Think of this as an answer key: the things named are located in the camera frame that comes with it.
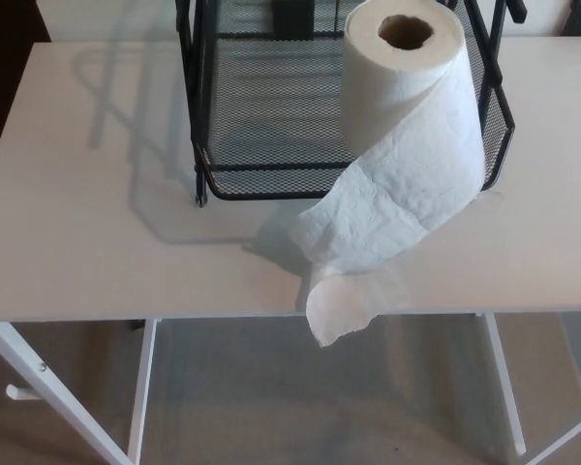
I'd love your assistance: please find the black mesh file tray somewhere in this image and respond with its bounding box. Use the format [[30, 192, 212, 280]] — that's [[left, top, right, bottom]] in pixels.
[[173, 0, 529, 208]]

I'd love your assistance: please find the dark wooden cabinet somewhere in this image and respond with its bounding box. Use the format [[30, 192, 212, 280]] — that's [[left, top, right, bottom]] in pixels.
[[0, 0, 52, 157]]

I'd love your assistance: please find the white metal desk frame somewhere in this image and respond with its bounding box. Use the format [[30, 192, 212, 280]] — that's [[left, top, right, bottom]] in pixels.
[[0, 311, 581, 465]]

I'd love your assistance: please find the black box behind tray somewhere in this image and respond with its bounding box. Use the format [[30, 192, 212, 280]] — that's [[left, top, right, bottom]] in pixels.
[[272, 0, 317, 41]]

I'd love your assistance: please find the white toilet paper roll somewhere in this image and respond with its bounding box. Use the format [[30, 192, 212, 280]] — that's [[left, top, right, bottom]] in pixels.
[[292, 0, 488, 349]]

